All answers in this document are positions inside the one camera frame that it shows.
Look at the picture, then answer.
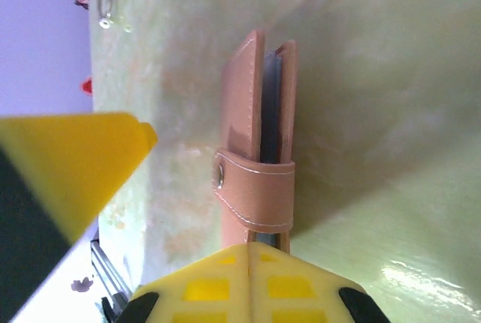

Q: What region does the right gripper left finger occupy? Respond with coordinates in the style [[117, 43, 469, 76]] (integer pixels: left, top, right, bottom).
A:
[[129, 242, 251, 323]]

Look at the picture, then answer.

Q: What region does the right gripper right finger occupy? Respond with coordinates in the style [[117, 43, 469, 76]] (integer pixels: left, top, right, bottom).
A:
[[249, 242, 381, 323]]

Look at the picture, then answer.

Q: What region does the tan leather card holder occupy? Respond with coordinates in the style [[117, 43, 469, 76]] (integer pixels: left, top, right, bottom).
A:
[[214, 29, 300, 256]]

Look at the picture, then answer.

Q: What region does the aluminium side rail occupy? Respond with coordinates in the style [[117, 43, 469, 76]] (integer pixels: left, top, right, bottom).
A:
[[89, 238, 132, 323]]

